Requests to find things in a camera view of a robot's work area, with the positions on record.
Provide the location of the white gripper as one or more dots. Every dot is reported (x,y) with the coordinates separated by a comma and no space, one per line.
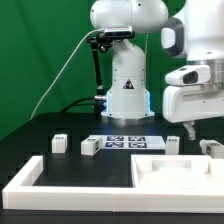
(189,103)

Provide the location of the white square tabletop part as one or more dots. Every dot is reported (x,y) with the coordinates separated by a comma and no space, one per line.
(176,173)

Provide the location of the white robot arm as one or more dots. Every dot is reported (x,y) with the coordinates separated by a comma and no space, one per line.
(196,33)

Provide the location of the fiducial tag sheet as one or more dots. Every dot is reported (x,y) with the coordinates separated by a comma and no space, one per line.
(130,142)

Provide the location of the white U-shaped obstacle fence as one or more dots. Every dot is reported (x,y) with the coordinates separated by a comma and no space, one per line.
(21,193)

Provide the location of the camera on black mount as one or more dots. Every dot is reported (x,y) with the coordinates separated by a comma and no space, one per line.
(118,31)

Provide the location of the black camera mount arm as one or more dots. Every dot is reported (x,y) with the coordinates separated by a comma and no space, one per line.
(97,63)

